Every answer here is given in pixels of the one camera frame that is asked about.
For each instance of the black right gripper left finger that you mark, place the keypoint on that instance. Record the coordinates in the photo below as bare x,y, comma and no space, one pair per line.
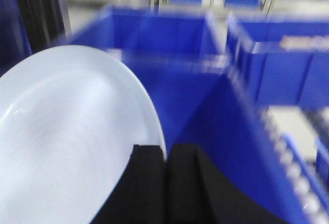
139,195

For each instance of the light blue round tray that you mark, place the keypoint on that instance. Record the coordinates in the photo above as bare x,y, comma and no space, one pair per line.
70,117

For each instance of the blue plastic storage bin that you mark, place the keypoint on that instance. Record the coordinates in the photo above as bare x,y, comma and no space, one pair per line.
201,99

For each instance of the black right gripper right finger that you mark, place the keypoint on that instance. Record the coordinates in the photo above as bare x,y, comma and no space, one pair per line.
198,192

